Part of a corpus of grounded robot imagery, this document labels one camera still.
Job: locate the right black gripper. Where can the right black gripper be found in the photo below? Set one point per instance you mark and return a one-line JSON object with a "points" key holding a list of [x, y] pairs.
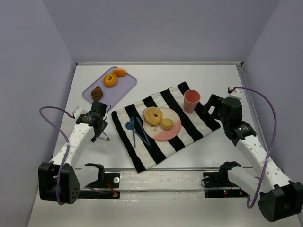
{"points": [[211, 107]]}

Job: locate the orange round bun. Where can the orange round bun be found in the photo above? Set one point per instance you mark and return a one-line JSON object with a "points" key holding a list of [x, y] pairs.
{"points": [[119, 72]]}

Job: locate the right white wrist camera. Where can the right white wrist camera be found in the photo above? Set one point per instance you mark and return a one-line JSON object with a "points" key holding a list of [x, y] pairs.
{"points": [[234, 93]]}

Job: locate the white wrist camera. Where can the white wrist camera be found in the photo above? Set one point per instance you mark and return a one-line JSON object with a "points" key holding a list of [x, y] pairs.
{"points": [[234, 93], [77, 112]]}

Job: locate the large beige bagel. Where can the large beige bagel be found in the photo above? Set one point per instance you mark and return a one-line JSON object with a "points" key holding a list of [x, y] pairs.
{"points": [[153, 116]]}

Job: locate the brown chocolate pastry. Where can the brown chocolate pastry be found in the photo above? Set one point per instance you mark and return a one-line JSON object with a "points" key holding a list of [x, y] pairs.
{"points": [[96, 94]]}

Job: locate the orange glazed donut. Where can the orange glazed donut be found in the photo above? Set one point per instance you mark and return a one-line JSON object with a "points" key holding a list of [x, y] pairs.
{"points": [[110, 80]]}

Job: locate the blue plastic spoon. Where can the blue plastic spoon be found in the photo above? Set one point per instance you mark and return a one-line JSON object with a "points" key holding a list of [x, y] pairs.
{"points": [[128, 126]]}

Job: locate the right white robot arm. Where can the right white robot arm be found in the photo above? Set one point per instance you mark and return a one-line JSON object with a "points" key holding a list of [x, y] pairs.
{"points": [[277, 195]]}

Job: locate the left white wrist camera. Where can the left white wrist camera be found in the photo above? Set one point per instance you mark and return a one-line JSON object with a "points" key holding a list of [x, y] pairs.
{"points": [[77, 112]]}

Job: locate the lavender plastic tray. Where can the lavender plastic tray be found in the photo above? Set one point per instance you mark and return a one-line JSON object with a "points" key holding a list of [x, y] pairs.
{"points": [[111, 95]]}

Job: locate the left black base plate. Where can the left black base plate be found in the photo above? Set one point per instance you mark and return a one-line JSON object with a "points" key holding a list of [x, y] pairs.
{"points": [[108, 189]]}

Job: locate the blue plastic fork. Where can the blue plastic fork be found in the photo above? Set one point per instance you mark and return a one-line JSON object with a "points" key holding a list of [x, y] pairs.
{"points": [[133, 130]]}

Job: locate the metal serving tongs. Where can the metal serving tongs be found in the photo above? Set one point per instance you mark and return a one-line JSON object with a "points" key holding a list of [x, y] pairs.
{"points": [[104, 137]]}

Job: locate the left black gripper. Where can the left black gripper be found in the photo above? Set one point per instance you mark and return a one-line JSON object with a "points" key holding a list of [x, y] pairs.
{"points": [[100, 127]]}

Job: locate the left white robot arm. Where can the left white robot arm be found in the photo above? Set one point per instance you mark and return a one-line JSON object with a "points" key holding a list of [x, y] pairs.
{"points": [[57, 179]]}

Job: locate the black white striped placemat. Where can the black white striped placemat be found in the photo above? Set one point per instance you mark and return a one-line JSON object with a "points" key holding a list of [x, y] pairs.
{"points": [[194, 126]]}

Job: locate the small pale round bun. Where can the small pale round bun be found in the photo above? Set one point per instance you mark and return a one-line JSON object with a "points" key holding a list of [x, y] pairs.
{"points": [[166, 124]]}

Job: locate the cream and pink plate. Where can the cream and pink plate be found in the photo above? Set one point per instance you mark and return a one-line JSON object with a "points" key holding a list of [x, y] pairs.
{"points": [[160, 134]]}

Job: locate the pink plastic cup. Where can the pink plastic cup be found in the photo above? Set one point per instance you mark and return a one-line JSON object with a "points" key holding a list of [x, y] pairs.
{"points": [[191, 99]]}

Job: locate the blue plastic knife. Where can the blue plastic knife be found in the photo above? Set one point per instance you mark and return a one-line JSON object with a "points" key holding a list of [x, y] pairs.
{"points": [[141, 125]]}

